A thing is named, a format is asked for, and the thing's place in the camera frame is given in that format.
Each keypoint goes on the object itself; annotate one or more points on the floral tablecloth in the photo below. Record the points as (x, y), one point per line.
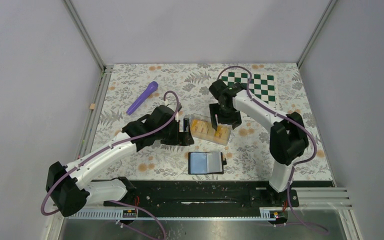
(247, 152)

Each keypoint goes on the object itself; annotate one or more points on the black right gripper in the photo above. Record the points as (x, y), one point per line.
(235, 119)

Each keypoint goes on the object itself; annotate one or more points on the green white chessboard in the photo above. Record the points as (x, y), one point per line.
(263, 85)

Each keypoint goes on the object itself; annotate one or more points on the clear box of cards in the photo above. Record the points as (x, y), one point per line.
(201, 128)

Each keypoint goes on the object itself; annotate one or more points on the black leather card holder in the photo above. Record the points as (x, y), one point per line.
(206, 163)

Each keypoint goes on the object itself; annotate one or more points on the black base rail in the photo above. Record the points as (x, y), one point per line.
(205, 199)

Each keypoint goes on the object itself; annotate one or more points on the small wooden block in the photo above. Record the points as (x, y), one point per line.
(92, 106)

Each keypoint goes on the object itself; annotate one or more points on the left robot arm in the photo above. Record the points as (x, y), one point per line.
(71, 186)

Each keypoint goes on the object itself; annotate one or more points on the purple toy microphone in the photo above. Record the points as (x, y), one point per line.
(150, 89)

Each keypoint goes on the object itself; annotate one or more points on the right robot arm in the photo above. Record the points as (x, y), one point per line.
(288, 138)

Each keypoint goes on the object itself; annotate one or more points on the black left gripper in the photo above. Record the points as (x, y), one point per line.
(181, 138)

